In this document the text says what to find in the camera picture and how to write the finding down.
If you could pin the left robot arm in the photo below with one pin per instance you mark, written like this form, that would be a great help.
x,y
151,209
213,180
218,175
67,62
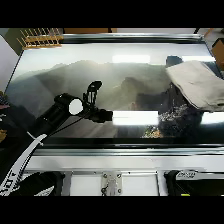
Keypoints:
x,y
53,115

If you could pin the brown clothes hanger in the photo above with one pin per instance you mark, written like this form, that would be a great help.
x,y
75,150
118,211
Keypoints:
x,y
41,40

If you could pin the beige garment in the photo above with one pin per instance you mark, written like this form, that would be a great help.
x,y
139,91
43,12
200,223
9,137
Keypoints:
x,y
196,85

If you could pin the silver frame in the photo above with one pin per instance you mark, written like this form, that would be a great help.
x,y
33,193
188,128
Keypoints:
x,y
133,163

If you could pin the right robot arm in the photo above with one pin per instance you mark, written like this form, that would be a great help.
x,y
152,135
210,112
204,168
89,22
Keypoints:
x,y
196,185

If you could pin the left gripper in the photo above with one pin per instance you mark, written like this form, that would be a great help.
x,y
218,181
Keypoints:
x,y
100,115

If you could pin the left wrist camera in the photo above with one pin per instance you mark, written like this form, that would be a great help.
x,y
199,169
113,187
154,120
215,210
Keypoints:
x,y
93,88

